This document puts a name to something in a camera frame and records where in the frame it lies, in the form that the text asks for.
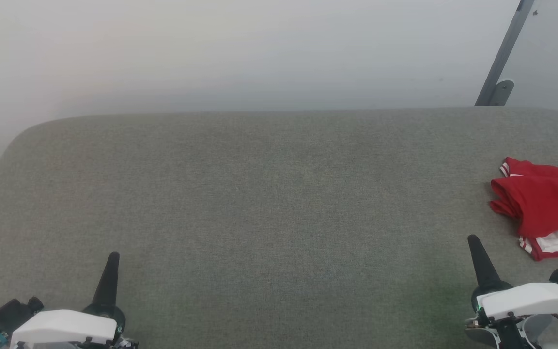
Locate grey metal post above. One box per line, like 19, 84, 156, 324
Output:
474, 0, 535, 106

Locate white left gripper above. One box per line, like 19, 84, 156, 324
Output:
10, 251, 139, 349

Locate round grey post foot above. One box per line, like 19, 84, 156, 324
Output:
491, 79, 515, 106

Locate red white-trimmed garment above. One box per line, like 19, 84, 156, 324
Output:
490, 157, 558, 262

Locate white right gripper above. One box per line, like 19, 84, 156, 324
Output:
465, 234, 558, 349

